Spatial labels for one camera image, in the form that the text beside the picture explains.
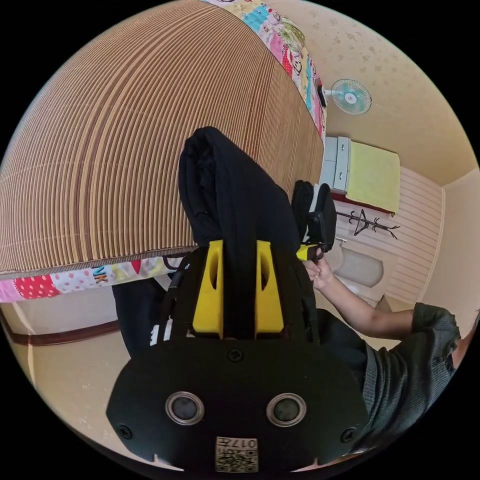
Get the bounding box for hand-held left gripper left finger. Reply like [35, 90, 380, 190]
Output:
[192, 239, 225, 339]

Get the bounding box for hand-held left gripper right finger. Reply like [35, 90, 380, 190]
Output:
[255, 239, 285, 339]

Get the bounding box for black pants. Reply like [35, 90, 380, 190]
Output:
[178, 126, 303, 338]

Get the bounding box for person's right forearm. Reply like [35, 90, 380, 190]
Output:
[314, 273, 418, 341]

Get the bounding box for person's right hand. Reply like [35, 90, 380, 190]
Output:
[302, 256, 335, 290]

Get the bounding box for black coat rack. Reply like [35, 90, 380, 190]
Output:
[335, 208, 401, 241]

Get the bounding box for grey cupboard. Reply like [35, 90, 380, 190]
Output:
[319, 136, 352, 193]

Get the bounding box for yellow-green cloth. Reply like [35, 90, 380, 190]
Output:
[344, 140, 401, 215]

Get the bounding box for person's body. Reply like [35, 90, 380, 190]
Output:
[111, 275, 480, 457]

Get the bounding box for bed with woven mat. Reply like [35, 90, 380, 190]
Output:
[0, 0, 328, 303]

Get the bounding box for white wall fan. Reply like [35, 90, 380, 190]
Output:
[317, 77, 373, 116]

